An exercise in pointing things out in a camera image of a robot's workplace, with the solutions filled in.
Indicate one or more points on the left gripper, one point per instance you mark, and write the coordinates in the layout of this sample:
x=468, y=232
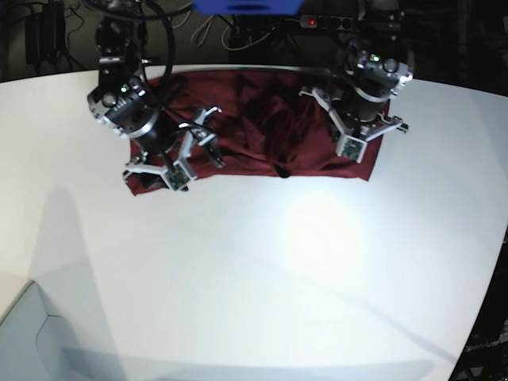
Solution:
x=355, y=113

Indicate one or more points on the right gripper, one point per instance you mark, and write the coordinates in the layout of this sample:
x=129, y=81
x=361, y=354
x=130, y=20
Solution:
x=159, y=153

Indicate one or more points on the dark red t-shirt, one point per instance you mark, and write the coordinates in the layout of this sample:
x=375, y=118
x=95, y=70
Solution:
x=266, y=128

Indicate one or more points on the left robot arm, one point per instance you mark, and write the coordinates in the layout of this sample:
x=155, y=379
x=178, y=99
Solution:
x=368, y=63

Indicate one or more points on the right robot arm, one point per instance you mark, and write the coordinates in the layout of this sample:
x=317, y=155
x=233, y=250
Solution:
x=128, y=104

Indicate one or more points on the black power strip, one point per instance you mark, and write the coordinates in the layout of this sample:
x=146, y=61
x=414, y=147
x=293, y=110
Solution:
x=343, y=24

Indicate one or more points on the blue box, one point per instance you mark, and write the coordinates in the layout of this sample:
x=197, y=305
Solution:
x=247, y=7

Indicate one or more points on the black box on floor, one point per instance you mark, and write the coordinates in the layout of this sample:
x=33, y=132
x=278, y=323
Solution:
x=45, y=34

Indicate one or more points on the white bin corner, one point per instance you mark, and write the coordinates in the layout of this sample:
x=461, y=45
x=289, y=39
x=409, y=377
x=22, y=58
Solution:
x=35, y=343

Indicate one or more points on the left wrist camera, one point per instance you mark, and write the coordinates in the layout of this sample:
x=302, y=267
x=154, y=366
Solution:
x=351, y=148

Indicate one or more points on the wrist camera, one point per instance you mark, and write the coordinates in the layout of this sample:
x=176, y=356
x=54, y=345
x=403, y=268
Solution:
x=177, y=178
x=351, y=148

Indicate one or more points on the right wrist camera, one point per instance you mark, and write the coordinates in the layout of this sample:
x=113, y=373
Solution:
x=177, y=178

